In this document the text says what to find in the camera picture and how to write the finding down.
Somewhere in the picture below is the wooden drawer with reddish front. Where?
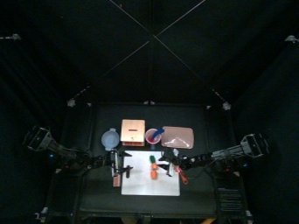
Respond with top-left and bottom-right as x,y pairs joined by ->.
122,141 -> 146,147

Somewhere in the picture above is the light blue bowl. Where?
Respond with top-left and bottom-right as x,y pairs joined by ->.
100,128 -> 122,152

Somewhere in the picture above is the red toy knife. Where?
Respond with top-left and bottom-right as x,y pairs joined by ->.
174,165 -> 190,186

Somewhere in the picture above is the pink rectangular tray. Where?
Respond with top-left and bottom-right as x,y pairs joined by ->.
160,125 -> 195,150

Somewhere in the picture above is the blue toy spoon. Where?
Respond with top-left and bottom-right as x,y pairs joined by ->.
152,127 -> 166,141

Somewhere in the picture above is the white cutting board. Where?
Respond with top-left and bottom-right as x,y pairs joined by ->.
120,150 -> 182,197

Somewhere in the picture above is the white text label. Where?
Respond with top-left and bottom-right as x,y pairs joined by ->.
218,187 -> 243,215

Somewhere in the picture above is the silver table corner bracket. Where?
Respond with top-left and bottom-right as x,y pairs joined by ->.
33,206 -> 51,221
243,210 -> 255,223

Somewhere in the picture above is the thin diagonal frame cord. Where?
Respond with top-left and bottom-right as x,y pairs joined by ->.
107,0 -> 228,103
71,0 -> 207,101

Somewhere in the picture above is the silver frame clamp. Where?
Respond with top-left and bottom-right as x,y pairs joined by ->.
284,34 -> 299,44

